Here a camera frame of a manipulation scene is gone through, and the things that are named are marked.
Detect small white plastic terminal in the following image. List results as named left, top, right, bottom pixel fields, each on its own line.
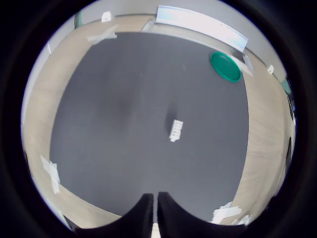
left=168, top=119, right=184, bottom=143

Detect round green lid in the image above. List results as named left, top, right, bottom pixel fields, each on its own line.
left=210, top=51, right=242, bottom=83

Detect crumpled white tape pieces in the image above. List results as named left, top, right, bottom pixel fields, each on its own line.
left=209, top=201, right=253, bottom=226

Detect white tape piece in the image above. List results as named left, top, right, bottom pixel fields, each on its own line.
left=230, top=53, right=255, bottom=77
left=40, top=155, right=60, bottom=195

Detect dark grey mat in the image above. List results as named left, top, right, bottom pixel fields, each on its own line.
left=49, top=31, right=250, bottom=223

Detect crossed white tape pieces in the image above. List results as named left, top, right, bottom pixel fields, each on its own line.
left=86, top=24, right=118, bottom=46

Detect silver cable duct tray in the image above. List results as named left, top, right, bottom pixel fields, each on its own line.
left=141, top=18, right=254, bottom=69

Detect white aluminium cable duct lid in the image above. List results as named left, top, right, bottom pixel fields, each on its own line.
left=155, top=4, right=249, bottom=50

